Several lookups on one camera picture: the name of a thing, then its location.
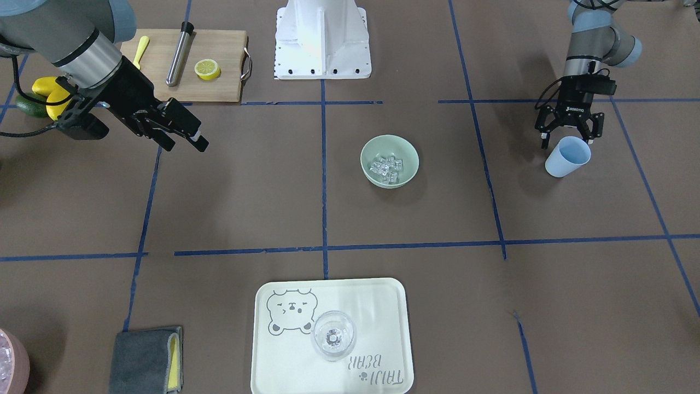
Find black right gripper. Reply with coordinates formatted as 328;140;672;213
56;57;208;152

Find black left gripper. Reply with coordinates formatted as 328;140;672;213
535;74;617;149

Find light blue plastic cup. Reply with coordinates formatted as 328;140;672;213
545;136;592;178

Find green bowl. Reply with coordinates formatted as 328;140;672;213
360;135;421;189

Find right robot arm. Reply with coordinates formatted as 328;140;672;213
2;1;208;152

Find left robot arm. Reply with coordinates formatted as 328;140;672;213
534;1;643;149

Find ice cubes in bowl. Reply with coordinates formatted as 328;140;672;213
368;155;404;185

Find pink bowl with ice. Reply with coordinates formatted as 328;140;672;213
1;329;31;393

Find lemon half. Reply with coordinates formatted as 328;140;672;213
194;59;221;82

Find wooden cutting board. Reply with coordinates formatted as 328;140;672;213
120;29;250;103

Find yellow lemon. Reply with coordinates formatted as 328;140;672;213
32;76;70;102
46;87;72;121

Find green lime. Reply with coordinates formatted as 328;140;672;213
15;95;49;119

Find grey folded cloth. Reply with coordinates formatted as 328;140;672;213
108;325;183;393

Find clear wine glass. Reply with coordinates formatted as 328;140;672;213
312;311;357;362

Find cream bear tray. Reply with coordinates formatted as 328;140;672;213
250;277;415;393

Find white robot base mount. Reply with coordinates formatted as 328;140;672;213
273;1;372;80

